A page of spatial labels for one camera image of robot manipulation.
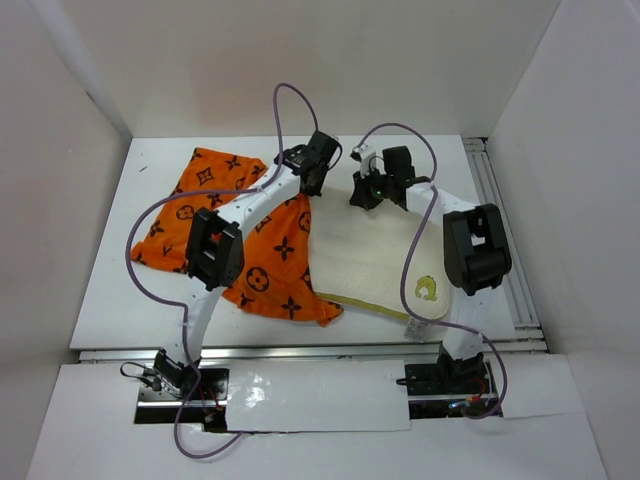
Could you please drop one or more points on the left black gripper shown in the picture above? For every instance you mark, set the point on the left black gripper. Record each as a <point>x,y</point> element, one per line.
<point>316,188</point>

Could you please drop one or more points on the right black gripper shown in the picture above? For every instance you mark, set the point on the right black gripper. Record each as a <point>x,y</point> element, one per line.
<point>360,196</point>

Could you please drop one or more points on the cream white pillow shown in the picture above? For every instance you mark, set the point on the cream white pillow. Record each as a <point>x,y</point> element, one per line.
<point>356,257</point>

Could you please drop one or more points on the orange patterned pillowcase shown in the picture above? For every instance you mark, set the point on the orange patterned pillowcase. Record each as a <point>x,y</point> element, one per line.
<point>276,280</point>

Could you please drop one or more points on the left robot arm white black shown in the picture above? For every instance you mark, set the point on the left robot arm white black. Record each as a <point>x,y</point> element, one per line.
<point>215,254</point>

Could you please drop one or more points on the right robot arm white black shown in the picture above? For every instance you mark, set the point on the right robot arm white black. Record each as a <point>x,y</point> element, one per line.
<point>476,258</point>

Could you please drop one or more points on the white cover plate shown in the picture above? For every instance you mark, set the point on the white cover plate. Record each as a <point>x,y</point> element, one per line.
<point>316,396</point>

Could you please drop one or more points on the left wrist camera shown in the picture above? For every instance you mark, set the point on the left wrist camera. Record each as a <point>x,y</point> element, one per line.
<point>323,146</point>

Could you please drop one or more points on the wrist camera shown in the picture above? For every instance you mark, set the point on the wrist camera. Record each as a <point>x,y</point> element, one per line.
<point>366,156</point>
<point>323,146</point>

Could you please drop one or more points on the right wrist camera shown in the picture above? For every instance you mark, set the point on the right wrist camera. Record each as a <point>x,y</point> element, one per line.
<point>366,156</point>

